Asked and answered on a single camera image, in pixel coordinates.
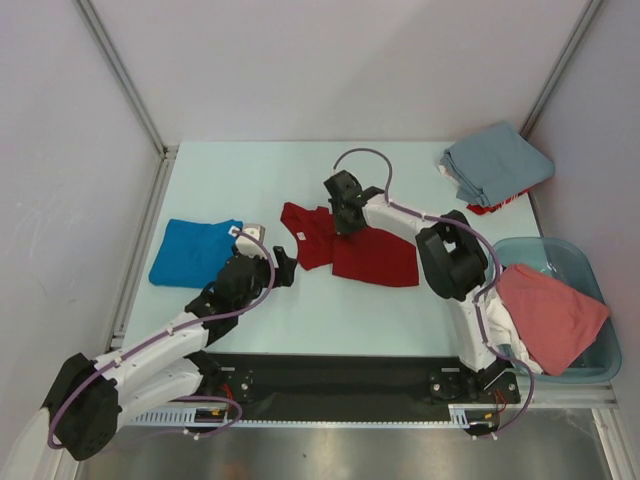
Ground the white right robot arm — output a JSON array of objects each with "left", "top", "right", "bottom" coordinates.
[{"left": 324, "top": 170, "right": 508, "bottom": 401}]

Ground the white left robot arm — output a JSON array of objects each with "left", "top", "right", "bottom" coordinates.
[{"left": 42, "top": 246, "right": 298, "bottom": 461}]

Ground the folded bright blue t shirt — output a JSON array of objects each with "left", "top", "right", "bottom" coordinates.
[{"left": 148, "top": 219, "right": 244, "bottom": 288}]

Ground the folded white t shirt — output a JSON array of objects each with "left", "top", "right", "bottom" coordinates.
[{"left": 438, "top": 164, "right": 459, "bottom": 186}]

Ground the folded red printed t shirt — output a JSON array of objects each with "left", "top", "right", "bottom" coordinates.
[{"left": 466, "top": 188, "right": 530, "bottom": 216}]

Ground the folded grey-blue t shirt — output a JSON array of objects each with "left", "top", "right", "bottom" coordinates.
[{"left": 439, "top": 121, "right": 555, "bottom": 206}]

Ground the white cloth in basin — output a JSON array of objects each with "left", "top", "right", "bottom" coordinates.
[{"left": 485, "top": 291, "right": 528, "bottom": 360}]

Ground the pink t shirt in basin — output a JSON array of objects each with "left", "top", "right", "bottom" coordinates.
[{"left": 497, "top": 264, "right": 610, "bottom": 376}]

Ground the translucent blue plastic basin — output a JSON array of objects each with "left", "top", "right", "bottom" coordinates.
[{"left": 488, "top": 237, "right": 622, "bottom": 384}]

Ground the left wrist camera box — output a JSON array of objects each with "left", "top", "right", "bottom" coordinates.
[{"left": 229, "top": 223, "right": 266, "bottom": 258}]

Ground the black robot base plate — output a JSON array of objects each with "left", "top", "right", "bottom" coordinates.
[{"left": 189, "top": 352, "right": 521, "bottom": 423}]

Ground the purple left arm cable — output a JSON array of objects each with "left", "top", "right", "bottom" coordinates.
[{"left": 47, "top": 228, "right": 276, "bottom": 449}]

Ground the white slotted cable duct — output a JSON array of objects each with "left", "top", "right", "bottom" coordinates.
[{"left": 119, "top": 403, "right": 501, "bottom": 430}]

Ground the right aluminium frame post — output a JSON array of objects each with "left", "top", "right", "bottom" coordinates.
[{"left": 520, "top": 0, "right": 607, "bottom": 139}]

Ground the aluminium frame post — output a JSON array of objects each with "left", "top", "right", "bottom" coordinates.
[
  {"left": 520, "top": 0, "right": 607, "bottom": 139},
  {"left": 70, "top": 0, "right": 169, "bottom": 156}
]

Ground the left aluminium frame post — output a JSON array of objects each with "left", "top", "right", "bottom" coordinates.
[{"left": 70, "top": 0, "right": 169, "bottom": 156}]

